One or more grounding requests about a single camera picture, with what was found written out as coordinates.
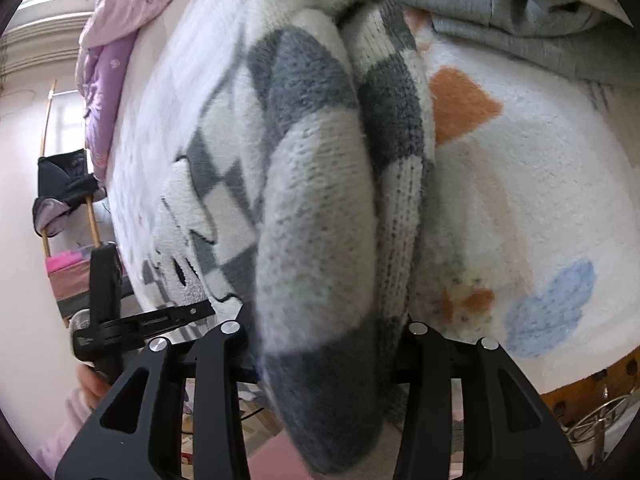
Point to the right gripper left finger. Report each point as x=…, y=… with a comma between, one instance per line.
x=135, y=433

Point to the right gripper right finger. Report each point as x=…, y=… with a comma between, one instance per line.
x=508, y=431

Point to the grey white checkered cardigan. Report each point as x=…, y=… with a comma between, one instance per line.
x=302, y=192

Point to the wooden clothes rack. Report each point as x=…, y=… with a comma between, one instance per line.
x=91, y=217

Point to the person left hand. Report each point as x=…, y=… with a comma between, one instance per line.
x=93, y=385

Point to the pink red hanging towel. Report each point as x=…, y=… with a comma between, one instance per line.
x=69, y=275

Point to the dark hanging jacket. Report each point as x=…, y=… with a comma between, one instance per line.
x=64, y=184

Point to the white fleece patterned blanket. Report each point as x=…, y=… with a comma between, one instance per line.
x=528, y=188

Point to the white floral bed mattress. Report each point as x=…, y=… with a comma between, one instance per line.
x=177, y=59

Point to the purple pink quilt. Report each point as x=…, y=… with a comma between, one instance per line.
x=105, y=46

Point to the white grey folded garment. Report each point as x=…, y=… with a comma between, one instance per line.
x=578, y=39

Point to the wooden bed frame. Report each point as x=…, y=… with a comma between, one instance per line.
x=573, y=402

